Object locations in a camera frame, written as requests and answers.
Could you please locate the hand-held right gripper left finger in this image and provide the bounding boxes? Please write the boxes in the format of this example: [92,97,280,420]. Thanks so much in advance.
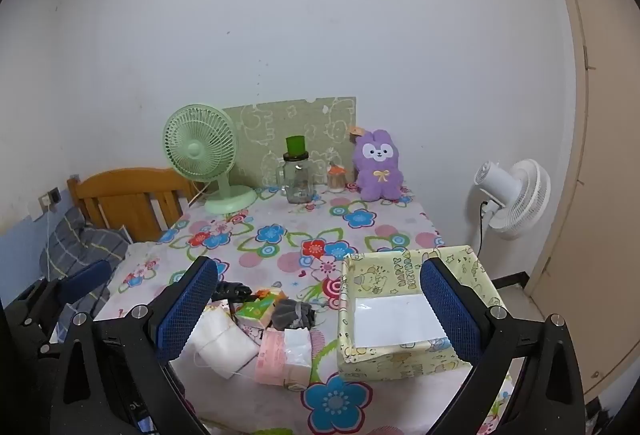
[50,256,219,435]

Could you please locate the yellow printed box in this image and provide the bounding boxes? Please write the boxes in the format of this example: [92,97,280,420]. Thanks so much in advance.
[336,245,506,381]

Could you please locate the black plastic bag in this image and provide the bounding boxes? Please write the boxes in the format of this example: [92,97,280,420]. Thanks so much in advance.
[212,282,253,303]

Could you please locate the pink tissue packet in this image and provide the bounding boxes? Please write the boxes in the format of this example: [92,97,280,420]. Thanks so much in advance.
[254,327,313,391]

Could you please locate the black fan cable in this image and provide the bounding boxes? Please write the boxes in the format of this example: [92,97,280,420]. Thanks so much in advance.
[477,200,488,261]

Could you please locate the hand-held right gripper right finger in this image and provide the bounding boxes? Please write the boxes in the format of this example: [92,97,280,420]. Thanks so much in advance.
[419,257,587,435]

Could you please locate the green desk fan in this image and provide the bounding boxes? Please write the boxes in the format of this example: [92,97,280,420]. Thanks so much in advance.
[161,104,258,216]

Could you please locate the wall socket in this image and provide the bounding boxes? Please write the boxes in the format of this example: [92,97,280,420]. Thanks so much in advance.
[39,187,62,216]

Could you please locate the white standing fan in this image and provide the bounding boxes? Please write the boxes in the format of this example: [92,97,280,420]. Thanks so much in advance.
[474,158,552,241]

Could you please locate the purple plush rabbit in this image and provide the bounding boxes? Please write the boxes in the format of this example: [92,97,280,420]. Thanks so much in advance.
[347,127,407,203]

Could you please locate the grey sock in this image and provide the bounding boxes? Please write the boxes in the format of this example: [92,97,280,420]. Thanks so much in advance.
[270,297,316,332]

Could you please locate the green tissue packet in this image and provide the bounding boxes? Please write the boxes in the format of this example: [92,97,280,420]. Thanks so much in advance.
[234,292,288,331]

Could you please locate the thin white cable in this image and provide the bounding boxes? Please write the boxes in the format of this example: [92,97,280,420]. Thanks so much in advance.
[42,212,51,276]

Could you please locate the beige door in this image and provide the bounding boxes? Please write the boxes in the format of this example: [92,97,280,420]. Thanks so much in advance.
[530,0,640,406]

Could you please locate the white face mask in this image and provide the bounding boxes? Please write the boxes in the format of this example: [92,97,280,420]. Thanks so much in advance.
[187,304,260,378]

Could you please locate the small jar with orange lid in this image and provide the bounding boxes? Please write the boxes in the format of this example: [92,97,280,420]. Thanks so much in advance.
[327,165,347,194]

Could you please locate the glass jar with green lid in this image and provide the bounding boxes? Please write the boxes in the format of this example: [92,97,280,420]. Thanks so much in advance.
[282,135,315,206]

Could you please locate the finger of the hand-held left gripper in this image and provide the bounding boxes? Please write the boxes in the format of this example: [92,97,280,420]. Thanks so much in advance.
[10,259,113,351]

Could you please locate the floral printed tablecloth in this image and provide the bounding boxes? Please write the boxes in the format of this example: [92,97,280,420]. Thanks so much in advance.
[94,185,516,435]

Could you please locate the green printed board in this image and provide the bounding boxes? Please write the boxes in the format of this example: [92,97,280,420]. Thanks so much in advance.
[221,97,357,190]

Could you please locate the grey plaid pillow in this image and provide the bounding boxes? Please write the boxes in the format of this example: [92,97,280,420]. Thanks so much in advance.
[39,206,133,331]

